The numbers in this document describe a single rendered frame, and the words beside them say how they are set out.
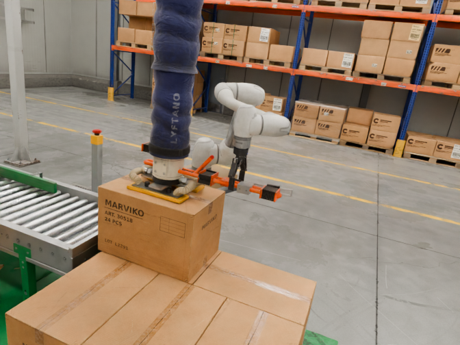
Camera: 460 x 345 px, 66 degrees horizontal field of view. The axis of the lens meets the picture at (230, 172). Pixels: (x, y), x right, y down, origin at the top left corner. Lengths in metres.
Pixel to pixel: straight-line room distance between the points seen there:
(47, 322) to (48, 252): 0.60
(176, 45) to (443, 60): 7.56
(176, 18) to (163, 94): 0.35
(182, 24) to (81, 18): 12.32
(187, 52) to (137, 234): 0.98
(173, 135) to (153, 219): 0.45
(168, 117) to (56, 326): 1.06
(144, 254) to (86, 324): 0.49
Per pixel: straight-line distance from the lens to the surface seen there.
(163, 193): 1.92
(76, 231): 2.47
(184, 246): 1.86
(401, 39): 8.81
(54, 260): 2.30
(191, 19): 1.82
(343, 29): 10.19
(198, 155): 2.64
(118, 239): 2.11
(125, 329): 1.71
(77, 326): 1.75
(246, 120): 1.70
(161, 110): 1.84
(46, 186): 3.04
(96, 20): 13.59
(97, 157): 2.96
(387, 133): 8.88
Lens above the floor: 1.70
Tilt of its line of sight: 18 degrees down
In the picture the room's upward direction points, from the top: 7 degrees clockwise
